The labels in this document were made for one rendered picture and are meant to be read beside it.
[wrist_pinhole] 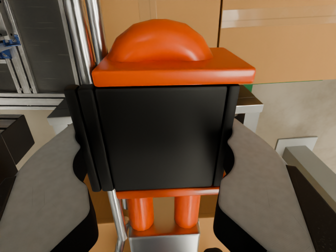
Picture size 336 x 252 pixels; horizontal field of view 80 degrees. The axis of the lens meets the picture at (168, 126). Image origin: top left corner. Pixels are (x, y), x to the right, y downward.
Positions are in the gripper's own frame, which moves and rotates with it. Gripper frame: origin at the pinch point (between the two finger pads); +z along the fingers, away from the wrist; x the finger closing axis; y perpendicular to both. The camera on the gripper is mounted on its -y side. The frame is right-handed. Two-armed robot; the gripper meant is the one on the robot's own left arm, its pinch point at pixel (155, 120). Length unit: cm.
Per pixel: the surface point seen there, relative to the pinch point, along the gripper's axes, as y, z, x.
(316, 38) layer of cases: 4, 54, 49
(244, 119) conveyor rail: 29, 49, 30
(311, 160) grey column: 88, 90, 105
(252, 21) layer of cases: -1, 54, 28
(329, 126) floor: 73, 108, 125
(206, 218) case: 30.3, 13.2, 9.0
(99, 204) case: 30.1, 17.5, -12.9
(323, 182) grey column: 88, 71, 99
